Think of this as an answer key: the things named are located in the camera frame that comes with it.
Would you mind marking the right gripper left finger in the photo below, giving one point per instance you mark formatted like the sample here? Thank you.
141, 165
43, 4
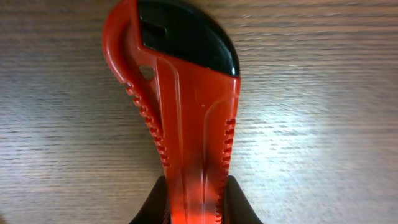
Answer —
156, 208

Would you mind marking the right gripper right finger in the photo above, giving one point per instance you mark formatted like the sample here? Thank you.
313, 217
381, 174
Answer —
236, 207

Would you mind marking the orange utility knife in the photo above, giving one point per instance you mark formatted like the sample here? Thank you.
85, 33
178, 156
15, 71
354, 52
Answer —
183, 73

